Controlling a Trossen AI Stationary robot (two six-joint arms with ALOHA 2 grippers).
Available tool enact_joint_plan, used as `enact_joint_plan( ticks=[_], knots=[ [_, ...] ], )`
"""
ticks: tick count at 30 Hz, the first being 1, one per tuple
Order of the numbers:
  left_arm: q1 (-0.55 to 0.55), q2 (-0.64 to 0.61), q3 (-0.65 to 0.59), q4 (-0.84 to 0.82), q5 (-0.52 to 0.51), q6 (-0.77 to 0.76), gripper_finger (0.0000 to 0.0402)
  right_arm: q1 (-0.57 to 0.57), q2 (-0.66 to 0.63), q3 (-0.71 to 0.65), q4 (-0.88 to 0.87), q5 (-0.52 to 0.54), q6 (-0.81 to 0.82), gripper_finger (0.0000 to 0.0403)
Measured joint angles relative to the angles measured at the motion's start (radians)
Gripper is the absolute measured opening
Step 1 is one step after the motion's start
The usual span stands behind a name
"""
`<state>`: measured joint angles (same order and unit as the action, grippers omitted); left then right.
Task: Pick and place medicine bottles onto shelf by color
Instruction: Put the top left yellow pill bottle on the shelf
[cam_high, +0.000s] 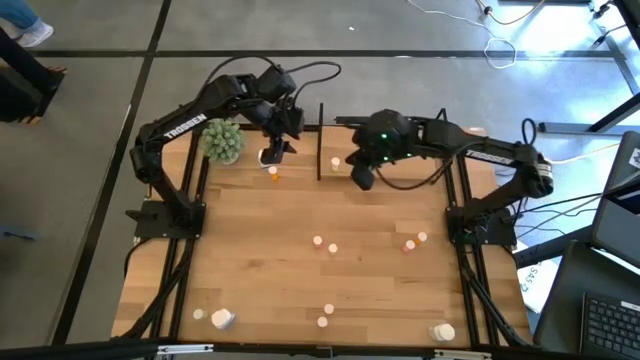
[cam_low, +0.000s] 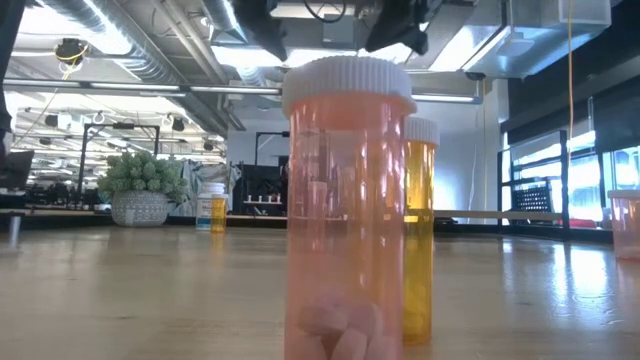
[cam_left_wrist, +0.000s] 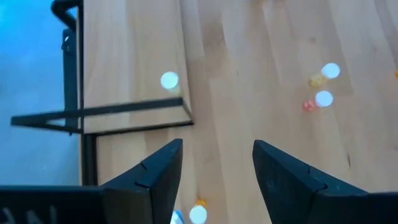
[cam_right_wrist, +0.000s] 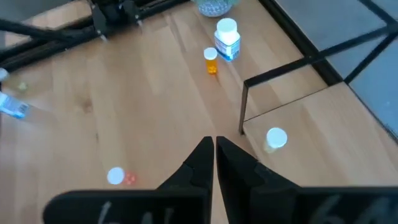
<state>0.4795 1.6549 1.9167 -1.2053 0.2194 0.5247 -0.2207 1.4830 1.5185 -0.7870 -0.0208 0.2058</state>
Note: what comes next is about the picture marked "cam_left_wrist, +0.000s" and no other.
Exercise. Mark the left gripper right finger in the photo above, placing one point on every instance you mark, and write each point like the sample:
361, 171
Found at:
289, 193

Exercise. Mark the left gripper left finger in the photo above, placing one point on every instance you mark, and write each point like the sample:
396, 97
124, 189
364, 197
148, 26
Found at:
149, 193

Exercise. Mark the orange pill bottle white cap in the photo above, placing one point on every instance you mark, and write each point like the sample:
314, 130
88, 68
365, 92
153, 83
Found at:
198, 215

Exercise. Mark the small white ball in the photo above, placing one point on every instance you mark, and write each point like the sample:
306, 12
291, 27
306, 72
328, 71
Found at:
324, 99

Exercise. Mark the black power strip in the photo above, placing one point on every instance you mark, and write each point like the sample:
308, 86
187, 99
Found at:
70, 77

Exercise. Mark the black curved clamp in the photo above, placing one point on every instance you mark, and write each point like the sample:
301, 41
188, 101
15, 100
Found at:
60, 9

